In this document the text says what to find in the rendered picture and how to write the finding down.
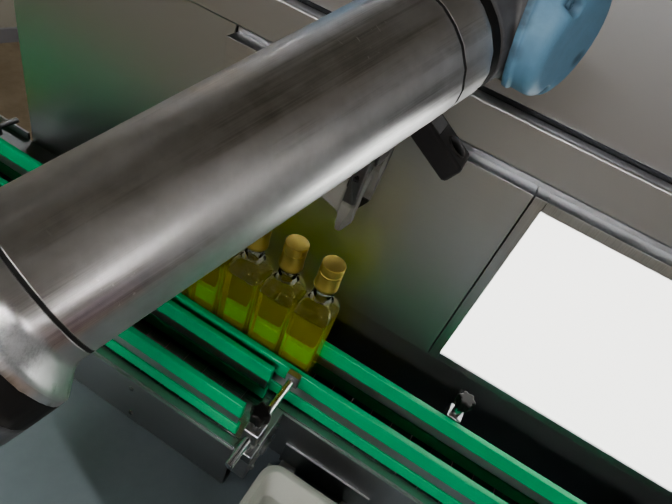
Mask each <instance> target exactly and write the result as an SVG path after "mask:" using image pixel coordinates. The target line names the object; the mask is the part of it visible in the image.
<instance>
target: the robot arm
mask: <svg viewBox="0 0 672 504"><path fill-rule="evenodd" d="M611 2H612V0H354V1H352V2H350V3H348V4H346V5H344V6H343V7H341V8H339V9H337V10H335V11H333V12H331V13H329V14H327V15H326V16H324V17H322V18H320V19H318V20H316V21H314V22H312V23H310V24H308V25H307V26H305V27H303V28H301V29H299V30H297V31H295V32H293V33H291V34H289V35H288V36H286V37H284V38H282V39H280V40H278V41H276V42H274V43H272V44H271V45H269V46H267V47H265V48H263V49H261V50H259V51H257V52H255V53H253V54H252V55H250V56H248V57H246V58H244V59H242V60H240V61H238V62H236V63H235V64H233V65H231V66H229V67H227V68H225V69H223V70H221V71H219V72H217V73H216V74H214V75H212V76H210V77H208V78H206V79H204V80H202V81H200V82H198V83H197V84H195V85H193V86H191V87H189V88H187V89H185V90H183V91H181V92H180V93H178V94H176V95H174V96H172V97H170V98H168V99H166V100H164V101H162V102H161V103H159V104H157V105H155V106H153V107H151V108H149V109H147V110H145V111H144V112H142V113H140V114H138V115H136V116H134V117H132V118H130V119H128V120H126V121H125V122H123V123H121V124H119V125H117V126H115V127H113V128H111V129H109V130H107V131H106V132H104V133H102V134H100V135H98V136H96V137H94V138H92V139H90V140H89V141H87V142H85V143H83V144H81V145H79V146H77V147H75V148H73V149H71V150H70V151H68V152H66V153H64V154H62V155H60V156H58V157H56V158H54V159H53V160H51V161H49V162H47V163H45V164H43V165H41V166H39V167H37V168H35V169H34V170H32V171H30V172H28V173H26V174H24V175H22V176H20V177H18V178H16V179H15V180H13V181H11V182H9V183H7V184H5V185H3V186H1V187H0V446H2V445H4V444H6V443H7V442H9V441H10V440H12V439H13V438H15V437H16V436H18V435H19V434H21V433H22V432H24V431H25V430H27V429H28V428H29V427H31V426H32V425H33V424H35V423H36V422H38V421H39V420H41V419H42V418H43V417H45V416H46V415H48V414H49V413H51V412H52V411H53V410H55V409H56V408H58V407H59V406H60V405H61V404H63V403H64V402H65V401H67V399H68V398H69V395H70V391H71V387H72V382H73V378H74V374H75V370H76V368H77V366H78V364H79V362H80V361H81V360H82V359H84V358H85V357H87V356H88V355H90V354H91V353H93V352H94V351H96V350H97V349H99V348H100V347H101V346H103V345H104V344H106V343H107V342H109V341H110V340H112V339H113V338H115V337H116V336H118V335H119V334H121V333H122V332H123V331H125V330H126V329H128V328H129V327H131V326H132V325H134V324H135V323H137V322H138V321H140V320H141V319H142V318H144V317H145V316H147V315H148V314H150V313H151V312H153V311H154V310H156V309H157V308H159V307H160V306H162V305H163V304H164V303H166V302H167V301H169V300H170V299H172V298H173V297H175V296H176V295H178V294H179V293H181V292H182V291H183V290H185V289H186V288H188V287H189V286H191V285H192V284H194V283H195V282H197V281H198V280H200V279H201V278H203V277H204V276H205V275H207V274H208V273H210V272H211V271H213V270H214V269H216V268H217V267H219V266H220V265H222V264H223V263H224V262H226V261H227V260H229V259H230V258H232V257H233V256H235V255H236V254H238V253H239V252H241V251H242V250H244V249H245V248H246V247H248V246H249V245H251V244H252V243H254V242H255V241H257V240H258V239H260V238H261V237H263V236H264V235H265V234H267V233H268V232H270V231H271V230H273V229H274V228H276V227H277V226H279V225H280V224H282V223H283V222H285V221H286V220H287V219H289V218H290V217H292V216H293V215H295V214H296V213H298V212H299V211H301V210H302V209H304V208H305V207H306V206H308V205H309V204H311V203H312V202H314V201H315V200H317V199H318V198H320V197H322V198H323V199H324V200H325V201H326V202H328V203H329V204H330V205H331V206H332V207H333V208H334V209H335V210H336V211H337V218H336V222H335V229H336V230H338V231H340V230H341V229H343V228H344V227H346V226H347V225H349V224H350V223H352V221H353V219H354V216H355V213H356V211H357V209H358V208H359V207H361V206H363V205H364V204H366V203H368V202H369V201H370V199H371V197H372V195H373V193H374V191H375V189H376V187H377V185H378V183H379V181H380V179H381V177H382V175H383V172H384V171H385V169H386V167H387V165H388V162H389V160H390V158H391V156H392V154H393V151H394V149H395V147H396V145H397V144H399V143H400V142H402V141H403V140H405V139H406V138H408V137H409V136H411V137H412V139H413V140H414V142H415V143H416V145H417V146H418V147H419V149H420V150H421V152H422V153H423V155H424V156H425V158H426V159H427V160H428V162H429V163H430V165H431V166H432V168H433V169H434V170H435V172H436V173H437V175H438V176H439V178H440V179H441V180H444V181H446V180H448V179H450V178H452V177H454V176H455V175H457V174H459V173H460V172H461V171H462V169H463V167H464V166H465V164H466V162H467V160H468V159H469V152H468V151H467V150H466V148H465V147H464V145H463V143H462V142H461V141H460V139H459V138H458V136H457V135H456V133H455V132H454V130H453V129H452V127H451V126H450V124H449V123H448V121H447V120H446V118H445V117H444V115H443V113H444V112H446V111H447V110H449V109H450V108H451V107H453V106H454V105H456V104H457V103H459V102H460V101H462V100H463V99H465V98H466V97H468V96H469V95H471V94H472V93H473V92H474V91H475V90H477V89H478V88H480V87H482V86H483V85H485V84H486V83H488V82H489V81H491V80H492V79H493V78H497V79H499V80H500V81H501V85H502V86H503V87H505V88H509V87H512V88H513V89H515V90H517V91H519V92H520V93H522V94H524V95H527V96H533V95H541V94H544V93H546V92H548V91H550V90H551V89H553V88H554V87H555V86H557V85H558V84H559V83H560V82H561V81H562V80H564V79H565V78H566V77H567V76H568V75H569V73H570V72H571V71H572V70H573V69H574V68H575V67H576V65H577V64H578V63H579V62H580V60H581V59H582V58H583V56H584V55H585V54H586V52H587V51H588V49H589V48H590V46H591V45H592V43H593V42H594V40H595V38H596V37H597V35H598V33H599V31H600V30H601V28H602V26H603V24H604V21H605V19H606V17H607V15H608V12H609V9H610V6H611ZM350 179H351V180H350ZM349 181H350V182H349Z"/></svg>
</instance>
